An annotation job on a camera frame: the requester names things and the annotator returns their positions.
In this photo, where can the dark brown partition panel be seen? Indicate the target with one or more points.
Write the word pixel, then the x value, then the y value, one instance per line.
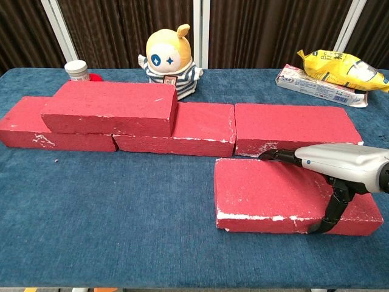
pixel 377 30
pixel 267 30
pixel 21 33
pixel 127 30

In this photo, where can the red round disc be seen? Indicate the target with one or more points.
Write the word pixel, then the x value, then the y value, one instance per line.
pixel 95 77

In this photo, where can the small white jar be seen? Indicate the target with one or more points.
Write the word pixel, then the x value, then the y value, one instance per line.
pixel 76 71

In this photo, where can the yellow snack bag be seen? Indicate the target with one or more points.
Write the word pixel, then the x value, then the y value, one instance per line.
pixel 334 68

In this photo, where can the red brick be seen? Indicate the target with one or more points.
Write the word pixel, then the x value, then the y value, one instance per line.
pixel 267 188
pixel 21 121
pixel 115 103
pixel 203 121
pixel 291 121

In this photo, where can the blue table cloth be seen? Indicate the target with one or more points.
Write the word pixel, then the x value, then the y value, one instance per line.
pixel 121 213

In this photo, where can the yellow striped plush toy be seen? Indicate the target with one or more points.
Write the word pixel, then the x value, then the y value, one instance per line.
pixel 170 61

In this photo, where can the white toothpaste box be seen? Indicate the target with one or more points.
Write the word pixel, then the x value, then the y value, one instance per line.
pixel 310 88

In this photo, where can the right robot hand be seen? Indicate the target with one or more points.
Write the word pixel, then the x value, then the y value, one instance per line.
pixel 340 165

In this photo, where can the white partition post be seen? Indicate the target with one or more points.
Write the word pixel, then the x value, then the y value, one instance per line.
pixel 201 33
pixel 59 30
pixel 354 24

